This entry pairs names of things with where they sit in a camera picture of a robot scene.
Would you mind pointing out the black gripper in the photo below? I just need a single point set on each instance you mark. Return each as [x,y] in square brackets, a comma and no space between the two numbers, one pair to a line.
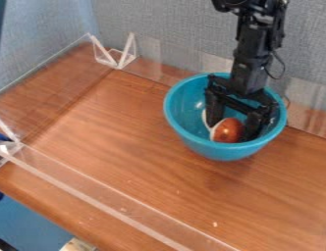
[241,92]

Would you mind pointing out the brown toy mushroom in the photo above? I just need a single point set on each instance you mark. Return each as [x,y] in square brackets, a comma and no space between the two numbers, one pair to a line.
[227,131]

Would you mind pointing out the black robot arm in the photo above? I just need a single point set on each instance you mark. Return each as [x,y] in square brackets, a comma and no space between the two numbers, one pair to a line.
[260,36]

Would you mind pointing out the blue plastic bowl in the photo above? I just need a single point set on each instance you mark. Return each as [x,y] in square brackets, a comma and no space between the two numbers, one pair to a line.
[185,105]

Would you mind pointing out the clear acrylic back barrier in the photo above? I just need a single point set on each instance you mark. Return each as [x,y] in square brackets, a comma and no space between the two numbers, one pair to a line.
[167,62]

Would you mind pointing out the clear acrylic barrier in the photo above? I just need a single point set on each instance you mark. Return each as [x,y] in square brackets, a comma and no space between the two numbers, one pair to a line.
[29,63]
[167,62]
[167,229]

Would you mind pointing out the clear acrylic left barrier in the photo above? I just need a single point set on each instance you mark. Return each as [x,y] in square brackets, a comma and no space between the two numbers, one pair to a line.
[29,63]

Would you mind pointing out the clear acrylic front barrier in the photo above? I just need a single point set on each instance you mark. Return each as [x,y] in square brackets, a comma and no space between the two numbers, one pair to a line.
[167,229]

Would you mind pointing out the clear acrylic corner bracket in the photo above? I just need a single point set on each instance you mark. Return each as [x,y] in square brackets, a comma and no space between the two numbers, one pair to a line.
[115,58]

